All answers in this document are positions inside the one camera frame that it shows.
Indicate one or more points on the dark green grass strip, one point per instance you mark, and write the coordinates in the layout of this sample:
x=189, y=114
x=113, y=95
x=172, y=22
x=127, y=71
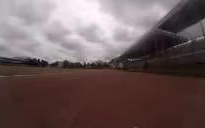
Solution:
x=26, y=70

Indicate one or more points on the white painted lane lines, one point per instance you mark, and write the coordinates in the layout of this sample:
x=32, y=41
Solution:
x=11, y=76

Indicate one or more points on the red running track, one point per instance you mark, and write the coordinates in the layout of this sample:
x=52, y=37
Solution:
x=103, y=100

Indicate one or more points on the row of trees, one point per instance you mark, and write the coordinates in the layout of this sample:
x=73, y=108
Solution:
x=70, y=64

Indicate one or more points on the roofed grandstand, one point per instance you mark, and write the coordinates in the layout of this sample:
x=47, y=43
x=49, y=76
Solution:
x=180, y=46

